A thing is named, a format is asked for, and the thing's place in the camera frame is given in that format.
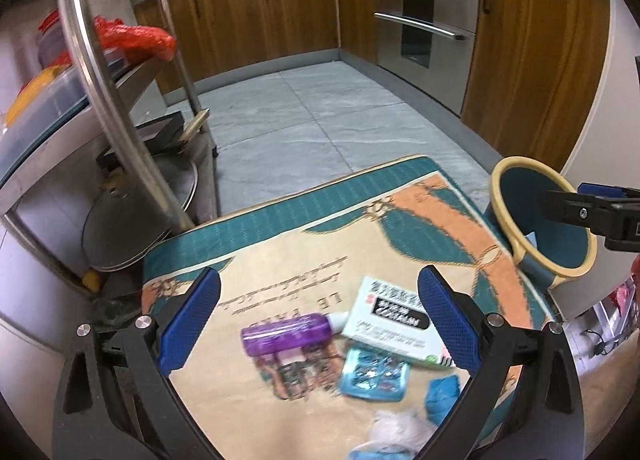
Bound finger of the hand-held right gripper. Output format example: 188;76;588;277
545;188;626;238
577;182;640;203

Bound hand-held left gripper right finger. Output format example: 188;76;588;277
416;265;586;460

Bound round metal lid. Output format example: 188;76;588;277
81;152;201;272

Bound purple plastic bottle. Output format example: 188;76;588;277
240;311;351;358

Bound wooden kitchen cabinets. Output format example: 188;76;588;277
132;0;612;171

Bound stainless steel oven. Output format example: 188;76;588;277
372;0;483;117

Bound blue grey plastic tray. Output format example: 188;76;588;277
0;57;146;186

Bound blue blister pack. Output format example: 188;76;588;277
339;346;412;403

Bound red lidded jar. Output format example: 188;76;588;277
37;10;76;66

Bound white medicine box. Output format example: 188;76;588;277
341;276;458;371

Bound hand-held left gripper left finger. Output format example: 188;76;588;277
52;267;223;460

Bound white blue plastic packet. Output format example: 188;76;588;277
347;442;416;460

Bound red plastic bag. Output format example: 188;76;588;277
95;15;177;61

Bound red packaged goods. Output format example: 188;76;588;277
607;285;640;322

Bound black flat box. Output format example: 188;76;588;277
95;111;186;166

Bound wooden handle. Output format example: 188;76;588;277
176;109;211;150

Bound clear plastic bag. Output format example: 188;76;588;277
370;407;436;452

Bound blue bin with yellow rim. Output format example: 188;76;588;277
489;156;598;288

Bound patterned teal cloth mat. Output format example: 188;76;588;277
140;155;558;460

